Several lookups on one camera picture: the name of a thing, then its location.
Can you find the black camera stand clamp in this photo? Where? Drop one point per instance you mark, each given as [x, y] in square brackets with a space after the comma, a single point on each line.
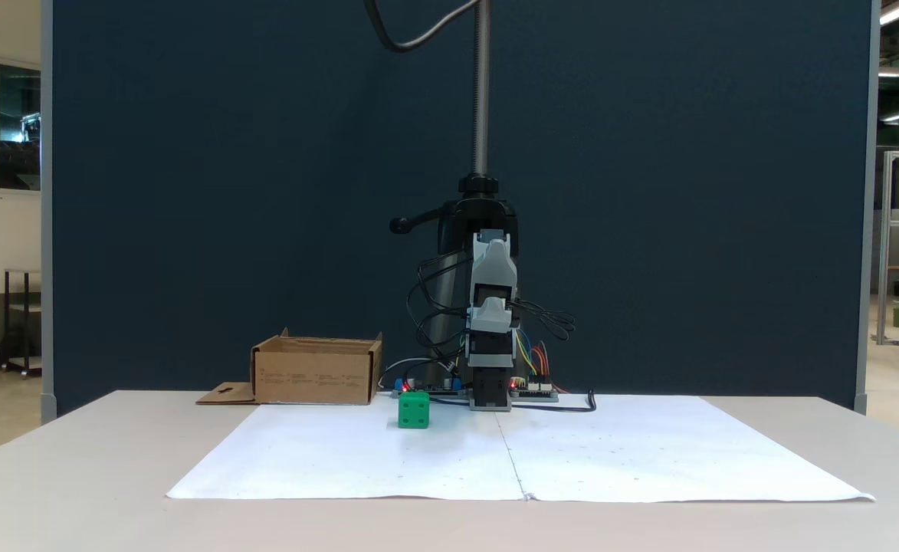
[460, 222]

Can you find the framed wall window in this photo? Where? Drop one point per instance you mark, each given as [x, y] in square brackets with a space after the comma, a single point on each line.
[20, 126]

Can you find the dark blue partition panel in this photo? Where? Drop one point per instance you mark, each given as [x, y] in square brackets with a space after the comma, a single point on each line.
[188, 192]

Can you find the black shelf cart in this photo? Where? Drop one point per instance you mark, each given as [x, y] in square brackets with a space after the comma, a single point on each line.
[24, 322]

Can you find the green dice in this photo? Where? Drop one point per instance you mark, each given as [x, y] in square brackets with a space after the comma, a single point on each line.
[414, 411]

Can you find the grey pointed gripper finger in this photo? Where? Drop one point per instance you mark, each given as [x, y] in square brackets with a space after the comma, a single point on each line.
[495, 316]

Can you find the white paper sheet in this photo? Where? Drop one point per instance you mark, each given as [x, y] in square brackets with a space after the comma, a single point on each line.
[357, 460]
[671, 452]

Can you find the long blue circuit board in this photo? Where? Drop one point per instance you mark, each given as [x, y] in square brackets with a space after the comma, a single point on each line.
[445, 389]

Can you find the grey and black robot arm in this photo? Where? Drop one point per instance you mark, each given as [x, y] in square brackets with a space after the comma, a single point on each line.
[491, 261]

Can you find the threaded metal stand pole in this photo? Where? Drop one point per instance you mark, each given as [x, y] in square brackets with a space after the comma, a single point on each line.
[481, 92]

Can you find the brown cardboard box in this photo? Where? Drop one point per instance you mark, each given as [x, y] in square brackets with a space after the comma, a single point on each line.
[315, 376]

